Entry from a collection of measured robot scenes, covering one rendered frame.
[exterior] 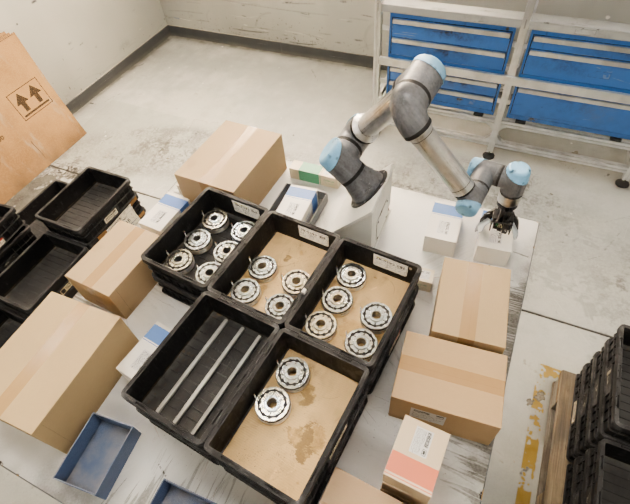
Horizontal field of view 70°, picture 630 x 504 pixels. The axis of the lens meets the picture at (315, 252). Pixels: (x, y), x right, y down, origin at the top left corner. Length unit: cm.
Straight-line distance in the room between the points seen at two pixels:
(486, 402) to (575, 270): 162
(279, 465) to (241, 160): 121
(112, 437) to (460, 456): 107
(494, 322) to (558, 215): 171
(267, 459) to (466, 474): 57
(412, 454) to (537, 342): 144
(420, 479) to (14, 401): 116
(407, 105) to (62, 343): 128
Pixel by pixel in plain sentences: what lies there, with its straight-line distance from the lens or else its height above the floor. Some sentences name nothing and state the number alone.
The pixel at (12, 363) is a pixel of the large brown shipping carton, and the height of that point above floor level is 90.
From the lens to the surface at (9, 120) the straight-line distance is 397.
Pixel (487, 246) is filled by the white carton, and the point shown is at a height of 79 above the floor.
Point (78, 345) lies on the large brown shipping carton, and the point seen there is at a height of 90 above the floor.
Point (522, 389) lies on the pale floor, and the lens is 243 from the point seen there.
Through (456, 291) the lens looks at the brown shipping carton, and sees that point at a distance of 157.
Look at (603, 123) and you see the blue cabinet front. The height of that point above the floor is 40.
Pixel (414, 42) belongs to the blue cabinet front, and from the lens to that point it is 311.
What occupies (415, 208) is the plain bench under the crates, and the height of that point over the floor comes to 70.
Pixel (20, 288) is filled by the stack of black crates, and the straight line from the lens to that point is 269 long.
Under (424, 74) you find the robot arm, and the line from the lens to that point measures 145.
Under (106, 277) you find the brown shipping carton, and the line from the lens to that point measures 181.
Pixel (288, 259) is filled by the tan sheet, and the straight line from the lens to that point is 167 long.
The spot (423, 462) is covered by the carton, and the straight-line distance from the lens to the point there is 126.
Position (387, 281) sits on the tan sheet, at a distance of 160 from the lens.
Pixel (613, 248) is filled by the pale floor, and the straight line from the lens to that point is 310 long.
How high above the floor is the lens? 214
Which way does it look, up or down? 51 degrees down
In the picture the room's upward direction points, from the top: 7 degrees counter-clockwise
